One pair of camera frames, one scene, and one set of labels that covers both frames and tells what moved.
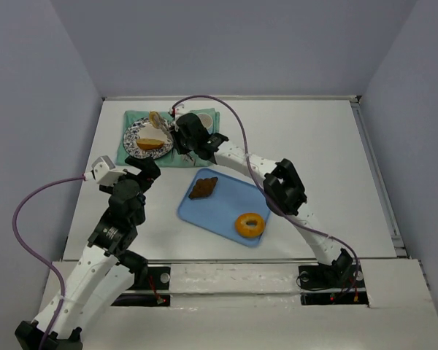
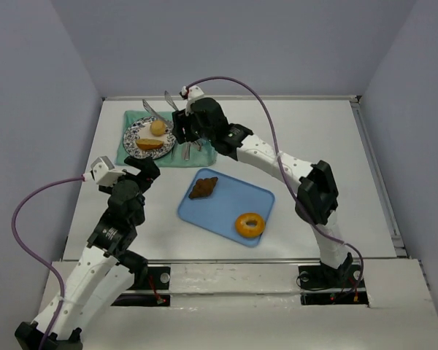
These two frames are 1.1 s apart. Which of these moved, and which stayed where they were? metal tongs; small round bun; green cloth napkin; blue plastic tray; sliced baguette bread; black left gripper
Moved: small round bun; metal tongs
Stayed: blue plastic tray; black left gripper; green cloth napkin; sliced baguette bread
